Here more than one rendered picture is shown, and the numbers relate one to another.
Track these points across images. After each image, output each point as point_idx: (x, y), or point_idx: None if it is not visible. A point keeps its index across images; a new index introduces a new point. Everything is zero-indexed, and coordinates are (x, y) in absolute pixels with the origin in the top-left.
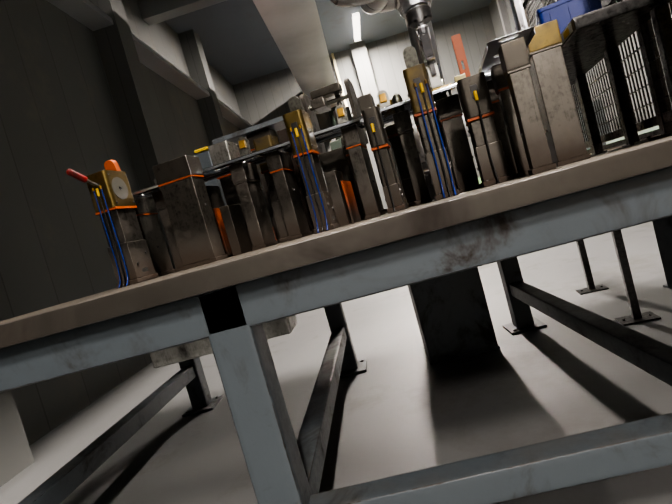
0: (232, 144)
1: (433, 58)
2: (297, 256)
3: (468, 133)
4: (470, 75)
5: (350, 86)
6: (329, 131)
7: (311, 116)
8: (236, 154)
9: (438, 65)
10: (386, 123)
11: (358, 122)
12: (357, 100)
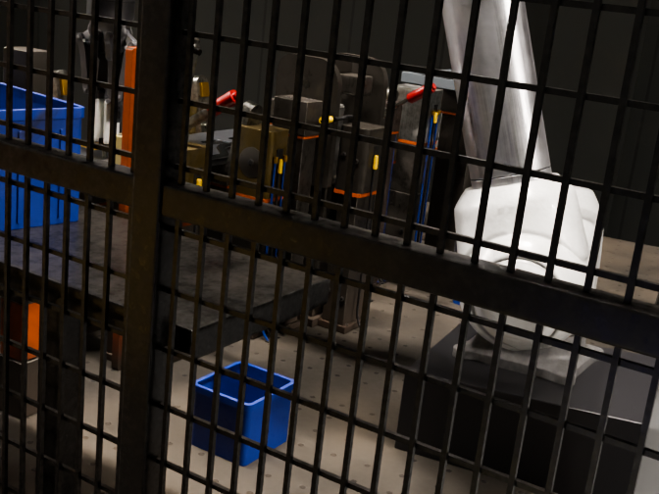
0: (409, 92)
1: (85, 92)
2: None
3: (473, 325)
4: (122, 143)
5: (292, 70)
6: (227, 137)
7: (343, 96)
8: (411, 110)
9: (454, 62)
10: (222, 164)
11: (199, 142)
12: (334, 96)
